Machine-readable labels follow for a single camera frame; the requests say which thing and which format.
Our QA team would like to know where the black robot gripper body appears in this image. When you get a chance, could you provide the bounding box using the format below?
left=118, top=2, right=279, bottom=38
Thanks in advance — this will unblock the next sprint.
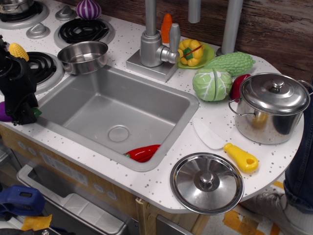
left=0, top=56, right=38, bottom=115

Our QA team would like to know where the yellow toy bell pepper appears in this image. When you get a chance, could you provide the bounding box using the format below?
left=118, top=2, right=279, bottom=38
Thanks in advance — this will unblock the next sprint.
left=178, top=39, right=205, bottom=67

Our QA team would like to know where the back right stove burner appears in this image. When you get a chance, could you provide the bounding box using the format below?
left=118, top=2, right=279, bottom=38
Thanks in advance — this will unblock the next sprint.
left=54, top=19, right=115, bottom=48

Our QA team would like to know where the red toy chili pepper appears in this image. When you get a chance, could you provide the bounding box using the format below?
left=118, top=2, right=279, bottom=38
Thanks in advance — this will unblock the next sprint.
left=124, top=144, right=160, bottom=163

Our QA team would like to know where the purple striped toy onion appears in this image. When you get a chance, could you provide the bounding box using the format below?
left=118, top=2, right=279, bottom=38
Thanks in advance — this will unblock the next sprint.
left=76, top=0, right=102, bottom=20

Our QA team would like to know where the yellow toy corn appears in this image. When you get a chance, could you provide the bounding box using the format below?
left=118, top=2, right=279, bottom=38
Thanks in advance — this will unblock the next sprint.
left=8, top=43, right=29, bottom=62

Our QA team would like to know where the large steel pot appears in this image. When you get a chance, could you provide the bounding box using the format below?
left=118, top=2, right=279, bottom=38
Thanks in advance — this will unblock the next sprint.
left=231, top=81, right=308, bottom=144

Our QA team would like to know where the person leg in jeans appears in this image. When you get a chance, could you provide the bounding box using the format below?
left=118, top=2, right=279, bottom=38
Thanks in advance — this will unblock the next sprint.
left=283, top=83, right=313, bottom=215

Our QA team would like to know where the green toy bitter gourd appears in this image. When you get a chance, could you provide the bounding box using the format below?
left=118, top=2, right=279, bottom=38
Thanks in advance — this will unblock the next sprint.
left=203, top=52, right=256, bottom=76

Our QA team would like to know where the green toy cabbage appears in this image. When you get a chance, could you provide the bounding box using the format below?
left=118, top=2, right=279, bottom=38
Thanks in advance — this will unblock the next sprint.
left=192, top=68, right=232, bottom=102

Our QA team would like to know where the front stove burner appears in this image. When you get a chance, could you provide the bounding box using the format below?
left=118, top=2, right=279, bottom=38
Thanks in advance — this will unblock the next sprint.
left=27, top=52, right=64, bottom=95

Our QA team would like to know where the steel pot lid on pot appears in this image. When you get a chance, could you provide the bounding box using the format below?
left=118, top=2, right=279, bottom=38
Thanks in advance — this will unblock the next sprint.
left=240, top=73, right=311, bottom=116

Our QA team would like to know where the back left stove burner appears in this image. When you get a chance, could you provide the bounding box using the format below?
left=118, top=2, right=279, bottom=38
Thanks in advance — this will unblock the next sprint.
left=0, top=0, right=49, bottom=30

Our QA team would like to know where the purple toy eggplant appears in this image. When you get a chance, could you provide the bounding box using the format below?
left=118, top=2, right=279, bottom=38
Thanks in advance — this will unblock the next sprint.
left=0, top=101, right=43, bottom=122

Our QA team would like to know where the grey pole middle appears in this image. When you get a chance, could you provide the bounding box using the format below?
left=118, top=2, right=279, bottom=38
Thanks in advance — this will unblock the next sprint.
left=188, top=0, right=201, bottom=24

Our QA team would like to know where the grey toy faucet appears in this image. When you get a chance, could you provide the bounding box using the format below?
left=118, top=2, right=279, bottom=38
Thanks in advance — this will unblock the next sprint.
left=126, top=0, right=180, bottom=82

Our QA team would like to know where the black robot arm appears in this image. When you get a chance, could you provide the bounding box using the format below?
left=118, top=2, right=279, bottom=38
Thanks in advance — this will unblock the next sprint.
left=0, top=40, right=38, bottom=125

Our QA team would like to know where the grey toy sink basin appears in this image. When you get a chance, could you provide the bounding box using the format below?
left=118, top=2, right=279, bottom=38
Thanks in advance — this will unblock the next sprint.
left=37, top=66, right=199, bottom=171

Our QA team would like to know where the yellow handled toy knife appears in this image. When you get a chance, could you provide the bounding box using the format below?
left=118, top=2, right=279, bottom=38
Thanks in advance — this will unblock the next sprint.
left=192, top=117, right=259, bottom=173

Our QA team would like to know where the steel pot on back burner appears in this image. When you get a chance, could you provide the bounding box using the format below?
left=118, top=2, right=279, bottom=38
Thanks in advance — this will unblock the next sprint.
left=0, top=0, right=34, bottom=15

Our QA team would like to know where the grey stove knob front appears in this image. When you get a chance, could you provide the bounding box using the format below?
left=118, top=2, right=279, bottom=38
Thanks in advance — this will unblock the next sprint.
left=26, top=23, right=50, bottom=40

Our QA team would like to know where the light green plastic plate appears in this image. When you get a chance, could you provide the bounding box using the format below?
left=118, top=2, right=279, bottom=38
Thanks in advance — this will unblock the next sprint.
left=178, top=43, right=215, bottom=69

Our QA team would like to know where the small steel pan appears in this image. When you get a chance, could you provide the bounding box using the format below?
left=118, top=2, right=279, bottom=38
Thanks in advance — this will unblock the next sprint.
left=57, top=41, right=108, bottom=74

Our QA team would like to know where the loose steel lid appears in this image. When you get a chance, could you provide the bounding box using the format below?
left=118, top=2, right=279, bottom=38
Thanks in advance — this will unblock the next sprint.
left=170, top=153, right=244, bottom=215

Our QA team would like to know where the grey pole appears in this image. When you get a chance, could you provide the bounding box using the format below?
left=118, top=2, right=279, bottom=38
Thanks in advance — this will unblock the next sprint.
left=188, top=0, right=201, bottom=24
left=216, top=0, right=243, bottom=56

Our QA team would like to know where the stove burner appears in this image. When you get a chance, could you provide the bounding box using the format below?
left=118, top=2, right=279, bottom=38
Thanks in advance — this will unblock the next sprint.
left=0, top=0, right=49, bottom=30
left=27, top=52, right=64, bottom=95
left=54, top=19, right=115, bottom=48

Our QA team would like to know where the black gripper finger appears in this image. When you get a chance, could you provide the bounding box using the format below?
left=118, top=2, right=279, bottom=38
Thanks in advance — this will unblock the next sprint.
left=19, top=103, right=37, bottom=124
left=10, top=111, right=23, bottom=126

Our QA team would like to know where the white sneaker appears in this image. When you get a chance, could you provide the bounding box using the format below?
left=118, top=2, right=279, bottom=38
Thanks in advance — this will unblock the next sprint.
left=241, top=188, right=313, bottom=235

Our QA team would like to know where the grey stove knob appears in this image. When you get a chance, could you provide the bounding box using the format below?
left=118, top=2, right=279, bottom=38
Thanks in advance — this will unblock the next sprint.
left=26, top=23, right=50, bottom=40
left=55, top=5, right=77, bottom=21

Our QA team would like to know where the orange toy carrot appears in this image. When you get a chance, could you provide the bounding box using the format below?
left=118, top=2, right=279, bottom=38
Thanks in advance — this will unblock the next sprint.
left=160, top=13, right=173, bottom=43

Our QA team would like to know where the grey stove knob rear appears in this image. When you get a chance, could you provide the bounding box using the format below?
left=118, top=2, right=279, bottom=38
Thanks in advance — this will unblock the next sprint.
left=55, top=5, right=77, bottom=21

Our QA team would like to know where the grey oven door handle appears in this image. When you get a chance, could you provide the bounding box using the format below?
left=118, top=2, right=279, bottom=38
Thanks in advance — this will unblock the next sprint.
left=17, top=164, right=139, bottom=235

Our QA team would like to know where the grey pole right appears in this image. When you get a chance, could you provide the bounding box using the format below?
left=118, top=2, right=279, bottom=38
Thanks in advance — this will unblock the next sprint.
left=216, top=0, right=243, bottom=56

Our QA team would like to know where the blue clamp handle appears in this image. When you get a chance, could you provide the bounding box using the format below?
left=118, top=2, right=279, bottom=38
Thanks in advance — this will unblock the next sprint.
left=0, top=185, right=45, bottom=216

